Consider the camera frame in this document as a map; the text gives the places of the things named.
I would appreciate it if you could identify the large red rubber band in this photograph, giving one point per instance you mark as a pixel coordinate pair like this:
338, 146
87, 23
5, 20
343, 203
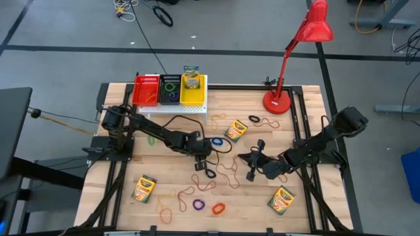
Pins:
226, 177

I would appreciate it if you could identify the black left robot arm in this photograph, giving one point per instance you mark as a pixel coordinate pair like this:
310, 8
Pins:
151, 126

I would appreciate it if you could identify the blue coil wristband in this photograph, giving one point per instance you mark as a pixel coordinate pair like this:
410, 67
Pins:
213, 141

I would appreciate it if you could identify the grey floor stand foot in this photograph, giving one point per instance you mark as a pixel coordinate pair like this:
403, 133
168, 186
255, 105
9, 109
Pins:
397, 109

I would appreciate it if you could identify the dark grey panel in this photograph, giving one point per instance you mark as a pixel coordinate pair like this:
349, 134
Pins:
13, 131

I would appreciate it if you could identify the yellow green crayon box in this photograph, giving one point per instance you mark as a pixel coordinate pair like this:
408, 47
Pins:
235, 130
281, 200
143, 189
191, 80

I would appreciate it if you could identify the blue bin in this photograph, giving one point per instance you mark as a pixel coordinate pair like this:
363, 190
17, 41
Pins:
411, 177

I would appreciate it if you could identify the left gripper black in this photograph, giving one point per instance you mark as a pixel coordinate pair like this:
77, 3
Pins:
185, 144

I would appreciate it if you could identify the dark red rubber band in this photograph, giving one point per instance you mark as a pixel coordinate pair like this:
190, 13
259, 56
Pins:
275, 122

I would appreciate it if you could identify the red plastic basket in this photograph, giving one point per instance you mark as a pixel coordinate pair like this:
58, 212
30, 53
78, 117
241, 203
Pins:
141, 86

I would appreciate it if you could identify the yellow plastic basket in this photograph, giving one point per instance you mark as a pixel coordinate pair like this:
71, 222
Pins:
193, 96

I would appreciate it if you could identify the white perforated metal shelf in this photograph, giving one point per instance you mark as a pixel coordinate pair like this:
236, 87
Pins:
174, 109

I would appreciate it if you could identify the grey metal stand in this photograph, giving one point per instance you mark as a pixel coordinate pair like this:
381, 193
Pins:
384, 23

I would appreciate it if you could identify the yellow rubber band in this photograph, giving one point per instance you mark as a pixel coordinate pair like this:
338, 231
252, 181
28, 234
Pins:
212, 121
159, 203

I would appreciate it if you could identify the purple coil wristband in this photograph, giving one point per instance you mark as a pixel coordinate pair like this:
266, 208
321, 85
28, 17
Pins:
194, 204
177, 98

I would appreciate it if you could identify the black coil wristband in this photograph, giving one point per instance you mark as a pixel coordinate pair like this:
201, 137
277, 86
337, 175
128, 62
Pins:
212, 175
250, 118

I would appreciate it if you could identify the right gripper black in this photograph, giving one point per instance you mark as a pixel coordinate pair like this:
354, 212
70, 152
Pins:
274, 168

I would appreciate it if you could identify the orange coil wristband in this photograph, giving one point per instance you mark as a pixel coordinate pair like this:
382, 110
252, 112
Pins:
214, 208

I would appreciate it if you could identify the black plastic basket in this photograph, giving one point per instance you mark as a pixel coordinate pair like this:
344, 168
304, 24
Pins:
162, 98

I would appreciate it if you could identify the red desk lamp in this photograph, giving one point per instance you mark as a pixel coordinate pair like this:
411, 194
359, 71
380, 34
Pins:
277, 103

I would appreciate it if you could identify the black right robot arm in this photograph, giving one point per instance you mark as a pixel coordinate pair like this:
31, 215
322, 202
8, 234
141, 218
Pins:
315, 144

